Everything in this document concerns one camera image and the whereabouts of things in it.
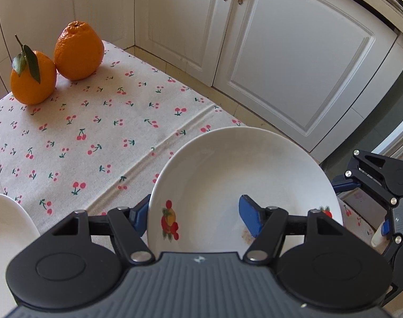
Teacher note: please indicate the white plate at left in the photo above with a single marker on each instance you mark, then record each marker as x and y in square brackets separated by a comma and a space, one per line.
[17, 231]

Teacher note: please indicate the cherry print tablecloth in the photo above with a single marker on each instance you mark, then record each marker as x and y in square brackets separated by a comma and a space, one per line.
[101, 143]

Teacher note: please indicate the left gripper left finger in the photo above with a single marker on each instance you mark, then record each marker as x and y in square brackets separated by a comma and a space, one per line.
[80, 260]

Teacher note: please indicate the orange without leaf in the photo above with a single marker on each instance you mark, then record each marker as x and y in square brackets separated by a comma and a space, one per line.
[78, 51]

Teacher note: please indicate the white kitchen cabinets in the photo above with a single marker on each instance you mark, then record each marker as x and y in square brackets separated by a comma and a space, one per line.
[314, 69]

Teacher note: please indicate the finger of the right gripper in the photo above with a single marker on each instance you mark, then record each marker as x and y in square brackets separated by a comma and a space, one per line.
[390, 246]
[378, 176]

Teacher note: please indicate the orange with green leaf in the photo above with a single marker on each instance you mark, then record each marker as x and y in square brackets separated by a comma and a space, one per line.
[33, 76]

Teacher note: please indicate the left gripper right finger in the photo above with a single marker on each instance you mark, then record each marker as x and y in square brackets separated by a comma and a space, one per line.
[314, 258]

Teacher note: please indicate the white plate with fruit print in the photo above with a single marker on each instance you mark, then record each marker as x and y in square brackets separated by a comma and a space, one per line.
[194, 206]

